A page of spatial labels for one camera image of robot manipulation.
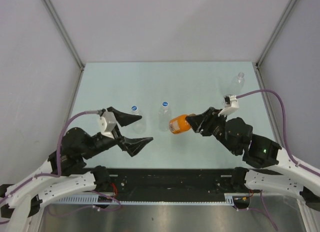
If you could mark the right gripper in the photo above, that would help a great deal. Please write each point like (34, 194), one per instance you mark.
(205, 121)

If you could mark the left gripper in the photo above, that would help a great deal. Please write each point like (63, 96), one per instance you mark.
(134, 146)

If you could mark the orange bottle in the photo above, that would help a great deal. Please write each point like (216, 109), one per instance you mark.
(179, 124)

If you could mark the clear plastic bottle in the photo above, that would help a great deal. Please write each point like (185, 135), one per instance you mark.
(236, 84)

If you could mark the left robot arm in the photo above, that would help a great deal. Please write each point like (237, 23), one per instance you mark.
(59, 175)

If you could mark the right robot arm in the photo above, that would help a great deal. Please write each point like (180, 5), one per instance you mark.
(272, 166)

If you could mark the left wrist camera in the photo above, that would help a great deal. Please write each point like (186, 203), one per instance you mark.
(107, 123)

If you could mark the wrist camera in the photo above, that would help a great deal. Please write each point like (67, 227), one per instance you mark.
(107, 123)
(230, 105)

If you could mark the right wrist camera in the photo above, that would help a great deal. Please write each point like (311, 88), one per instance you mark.
(230, 105)

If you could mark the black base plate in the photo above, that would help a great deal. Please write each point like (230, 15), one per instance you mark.
(207, 179)

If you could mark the slotted cable duct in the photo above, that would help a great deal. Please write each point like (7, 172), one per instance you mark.
(167, 198)

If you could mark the right aluminium frame post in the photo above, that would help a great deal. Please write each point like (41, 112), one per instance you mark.
(276, 31)

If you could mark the aluminium frame post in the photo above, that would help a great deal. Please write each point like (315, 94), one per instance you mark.
(276, 31)
(63, 32)

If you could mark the left aluminium frame post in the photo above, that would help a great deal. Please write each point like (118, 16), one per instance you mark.
(63, 32)

